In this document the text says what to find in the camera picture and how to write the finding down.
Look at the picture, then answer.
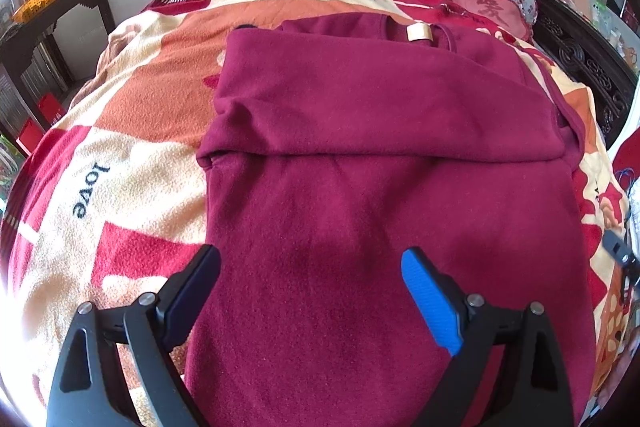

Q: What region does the dark red sweater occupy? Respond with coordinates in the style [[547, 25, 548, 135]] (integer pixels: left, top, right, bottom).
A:
[[186, 13, 596, 426]]

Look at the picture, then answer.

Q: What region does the dark carved wooden headboard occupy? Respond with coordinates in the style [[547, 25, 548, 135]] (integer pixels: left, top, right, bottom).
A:
[[533, 0, 637, 146]]

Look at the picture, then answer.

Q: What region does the orange red patterned blanket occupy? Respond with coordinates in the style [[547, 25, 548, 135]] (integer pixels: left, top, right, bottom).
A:
[[1, 0, 629, 426]]

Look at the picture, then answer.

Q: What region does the right red heart pillow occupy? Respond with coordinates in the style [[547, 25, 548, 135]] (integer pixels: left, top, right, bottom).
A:
[[450, 0, 533, 41]]

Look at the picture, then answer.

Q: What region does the dark wooden side table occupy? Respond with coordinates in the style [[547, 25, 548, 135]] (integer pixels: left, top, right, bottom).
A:
[[0, 0, 117, 143]]

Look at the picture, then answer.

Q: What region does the yellow basket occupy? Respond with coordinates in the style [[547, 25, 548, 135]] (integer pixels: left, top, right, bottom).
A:
[[12, 0, 55, 24]]

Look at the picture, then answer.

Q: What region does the blue cable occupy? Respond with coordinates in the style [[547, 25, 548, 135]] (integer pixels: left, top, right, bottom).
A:
[[615, 163, 640, 193]]

